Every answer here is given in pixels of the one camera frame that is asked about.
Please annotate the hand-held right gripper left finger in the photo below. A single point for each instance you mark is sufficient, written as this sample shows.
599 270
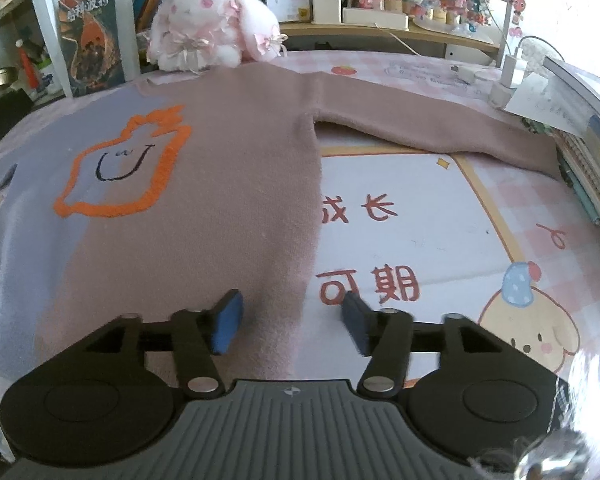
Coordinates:
228 321

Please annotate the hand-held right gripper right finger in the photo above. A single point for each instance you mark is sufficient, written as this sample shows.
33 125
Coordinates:
355 321

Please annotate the pink and lilac sweater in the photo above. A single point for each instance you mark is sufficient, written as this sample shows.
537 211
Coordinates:
190 170

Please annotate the wooden desk shelf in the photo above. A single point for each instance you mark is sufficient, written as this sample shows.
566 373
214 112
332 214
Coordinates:
390 37

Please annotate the white paper sheet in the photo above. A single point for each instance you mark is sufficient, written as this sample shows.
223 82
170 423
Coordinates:
542 102

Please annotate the white charger plug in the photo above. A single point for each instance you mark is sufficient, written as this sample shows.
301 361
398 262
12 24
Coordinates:
511 71

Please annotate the pink plush bunny toy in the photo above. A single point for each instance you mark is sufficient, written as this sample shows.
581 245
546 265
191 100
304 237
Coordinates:
207 22

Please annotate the stack of notebooks and books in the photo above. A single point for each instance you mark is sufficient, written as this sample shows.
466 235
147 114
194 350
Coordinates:
587 130

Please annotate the white rectangular tray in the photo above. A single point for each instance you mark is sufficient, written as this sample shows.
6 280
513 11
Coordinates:
375 14

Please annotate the dark illustrated book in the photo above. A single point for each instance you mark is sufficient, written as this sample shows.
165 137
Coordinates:
91 42

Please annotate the white storage box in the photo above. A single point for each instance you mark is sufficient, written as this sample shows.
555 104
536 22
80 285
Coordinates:
287 2

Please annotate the white shelf frame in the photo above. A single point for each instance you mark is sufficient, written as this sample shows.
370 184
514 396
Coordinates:
45 25

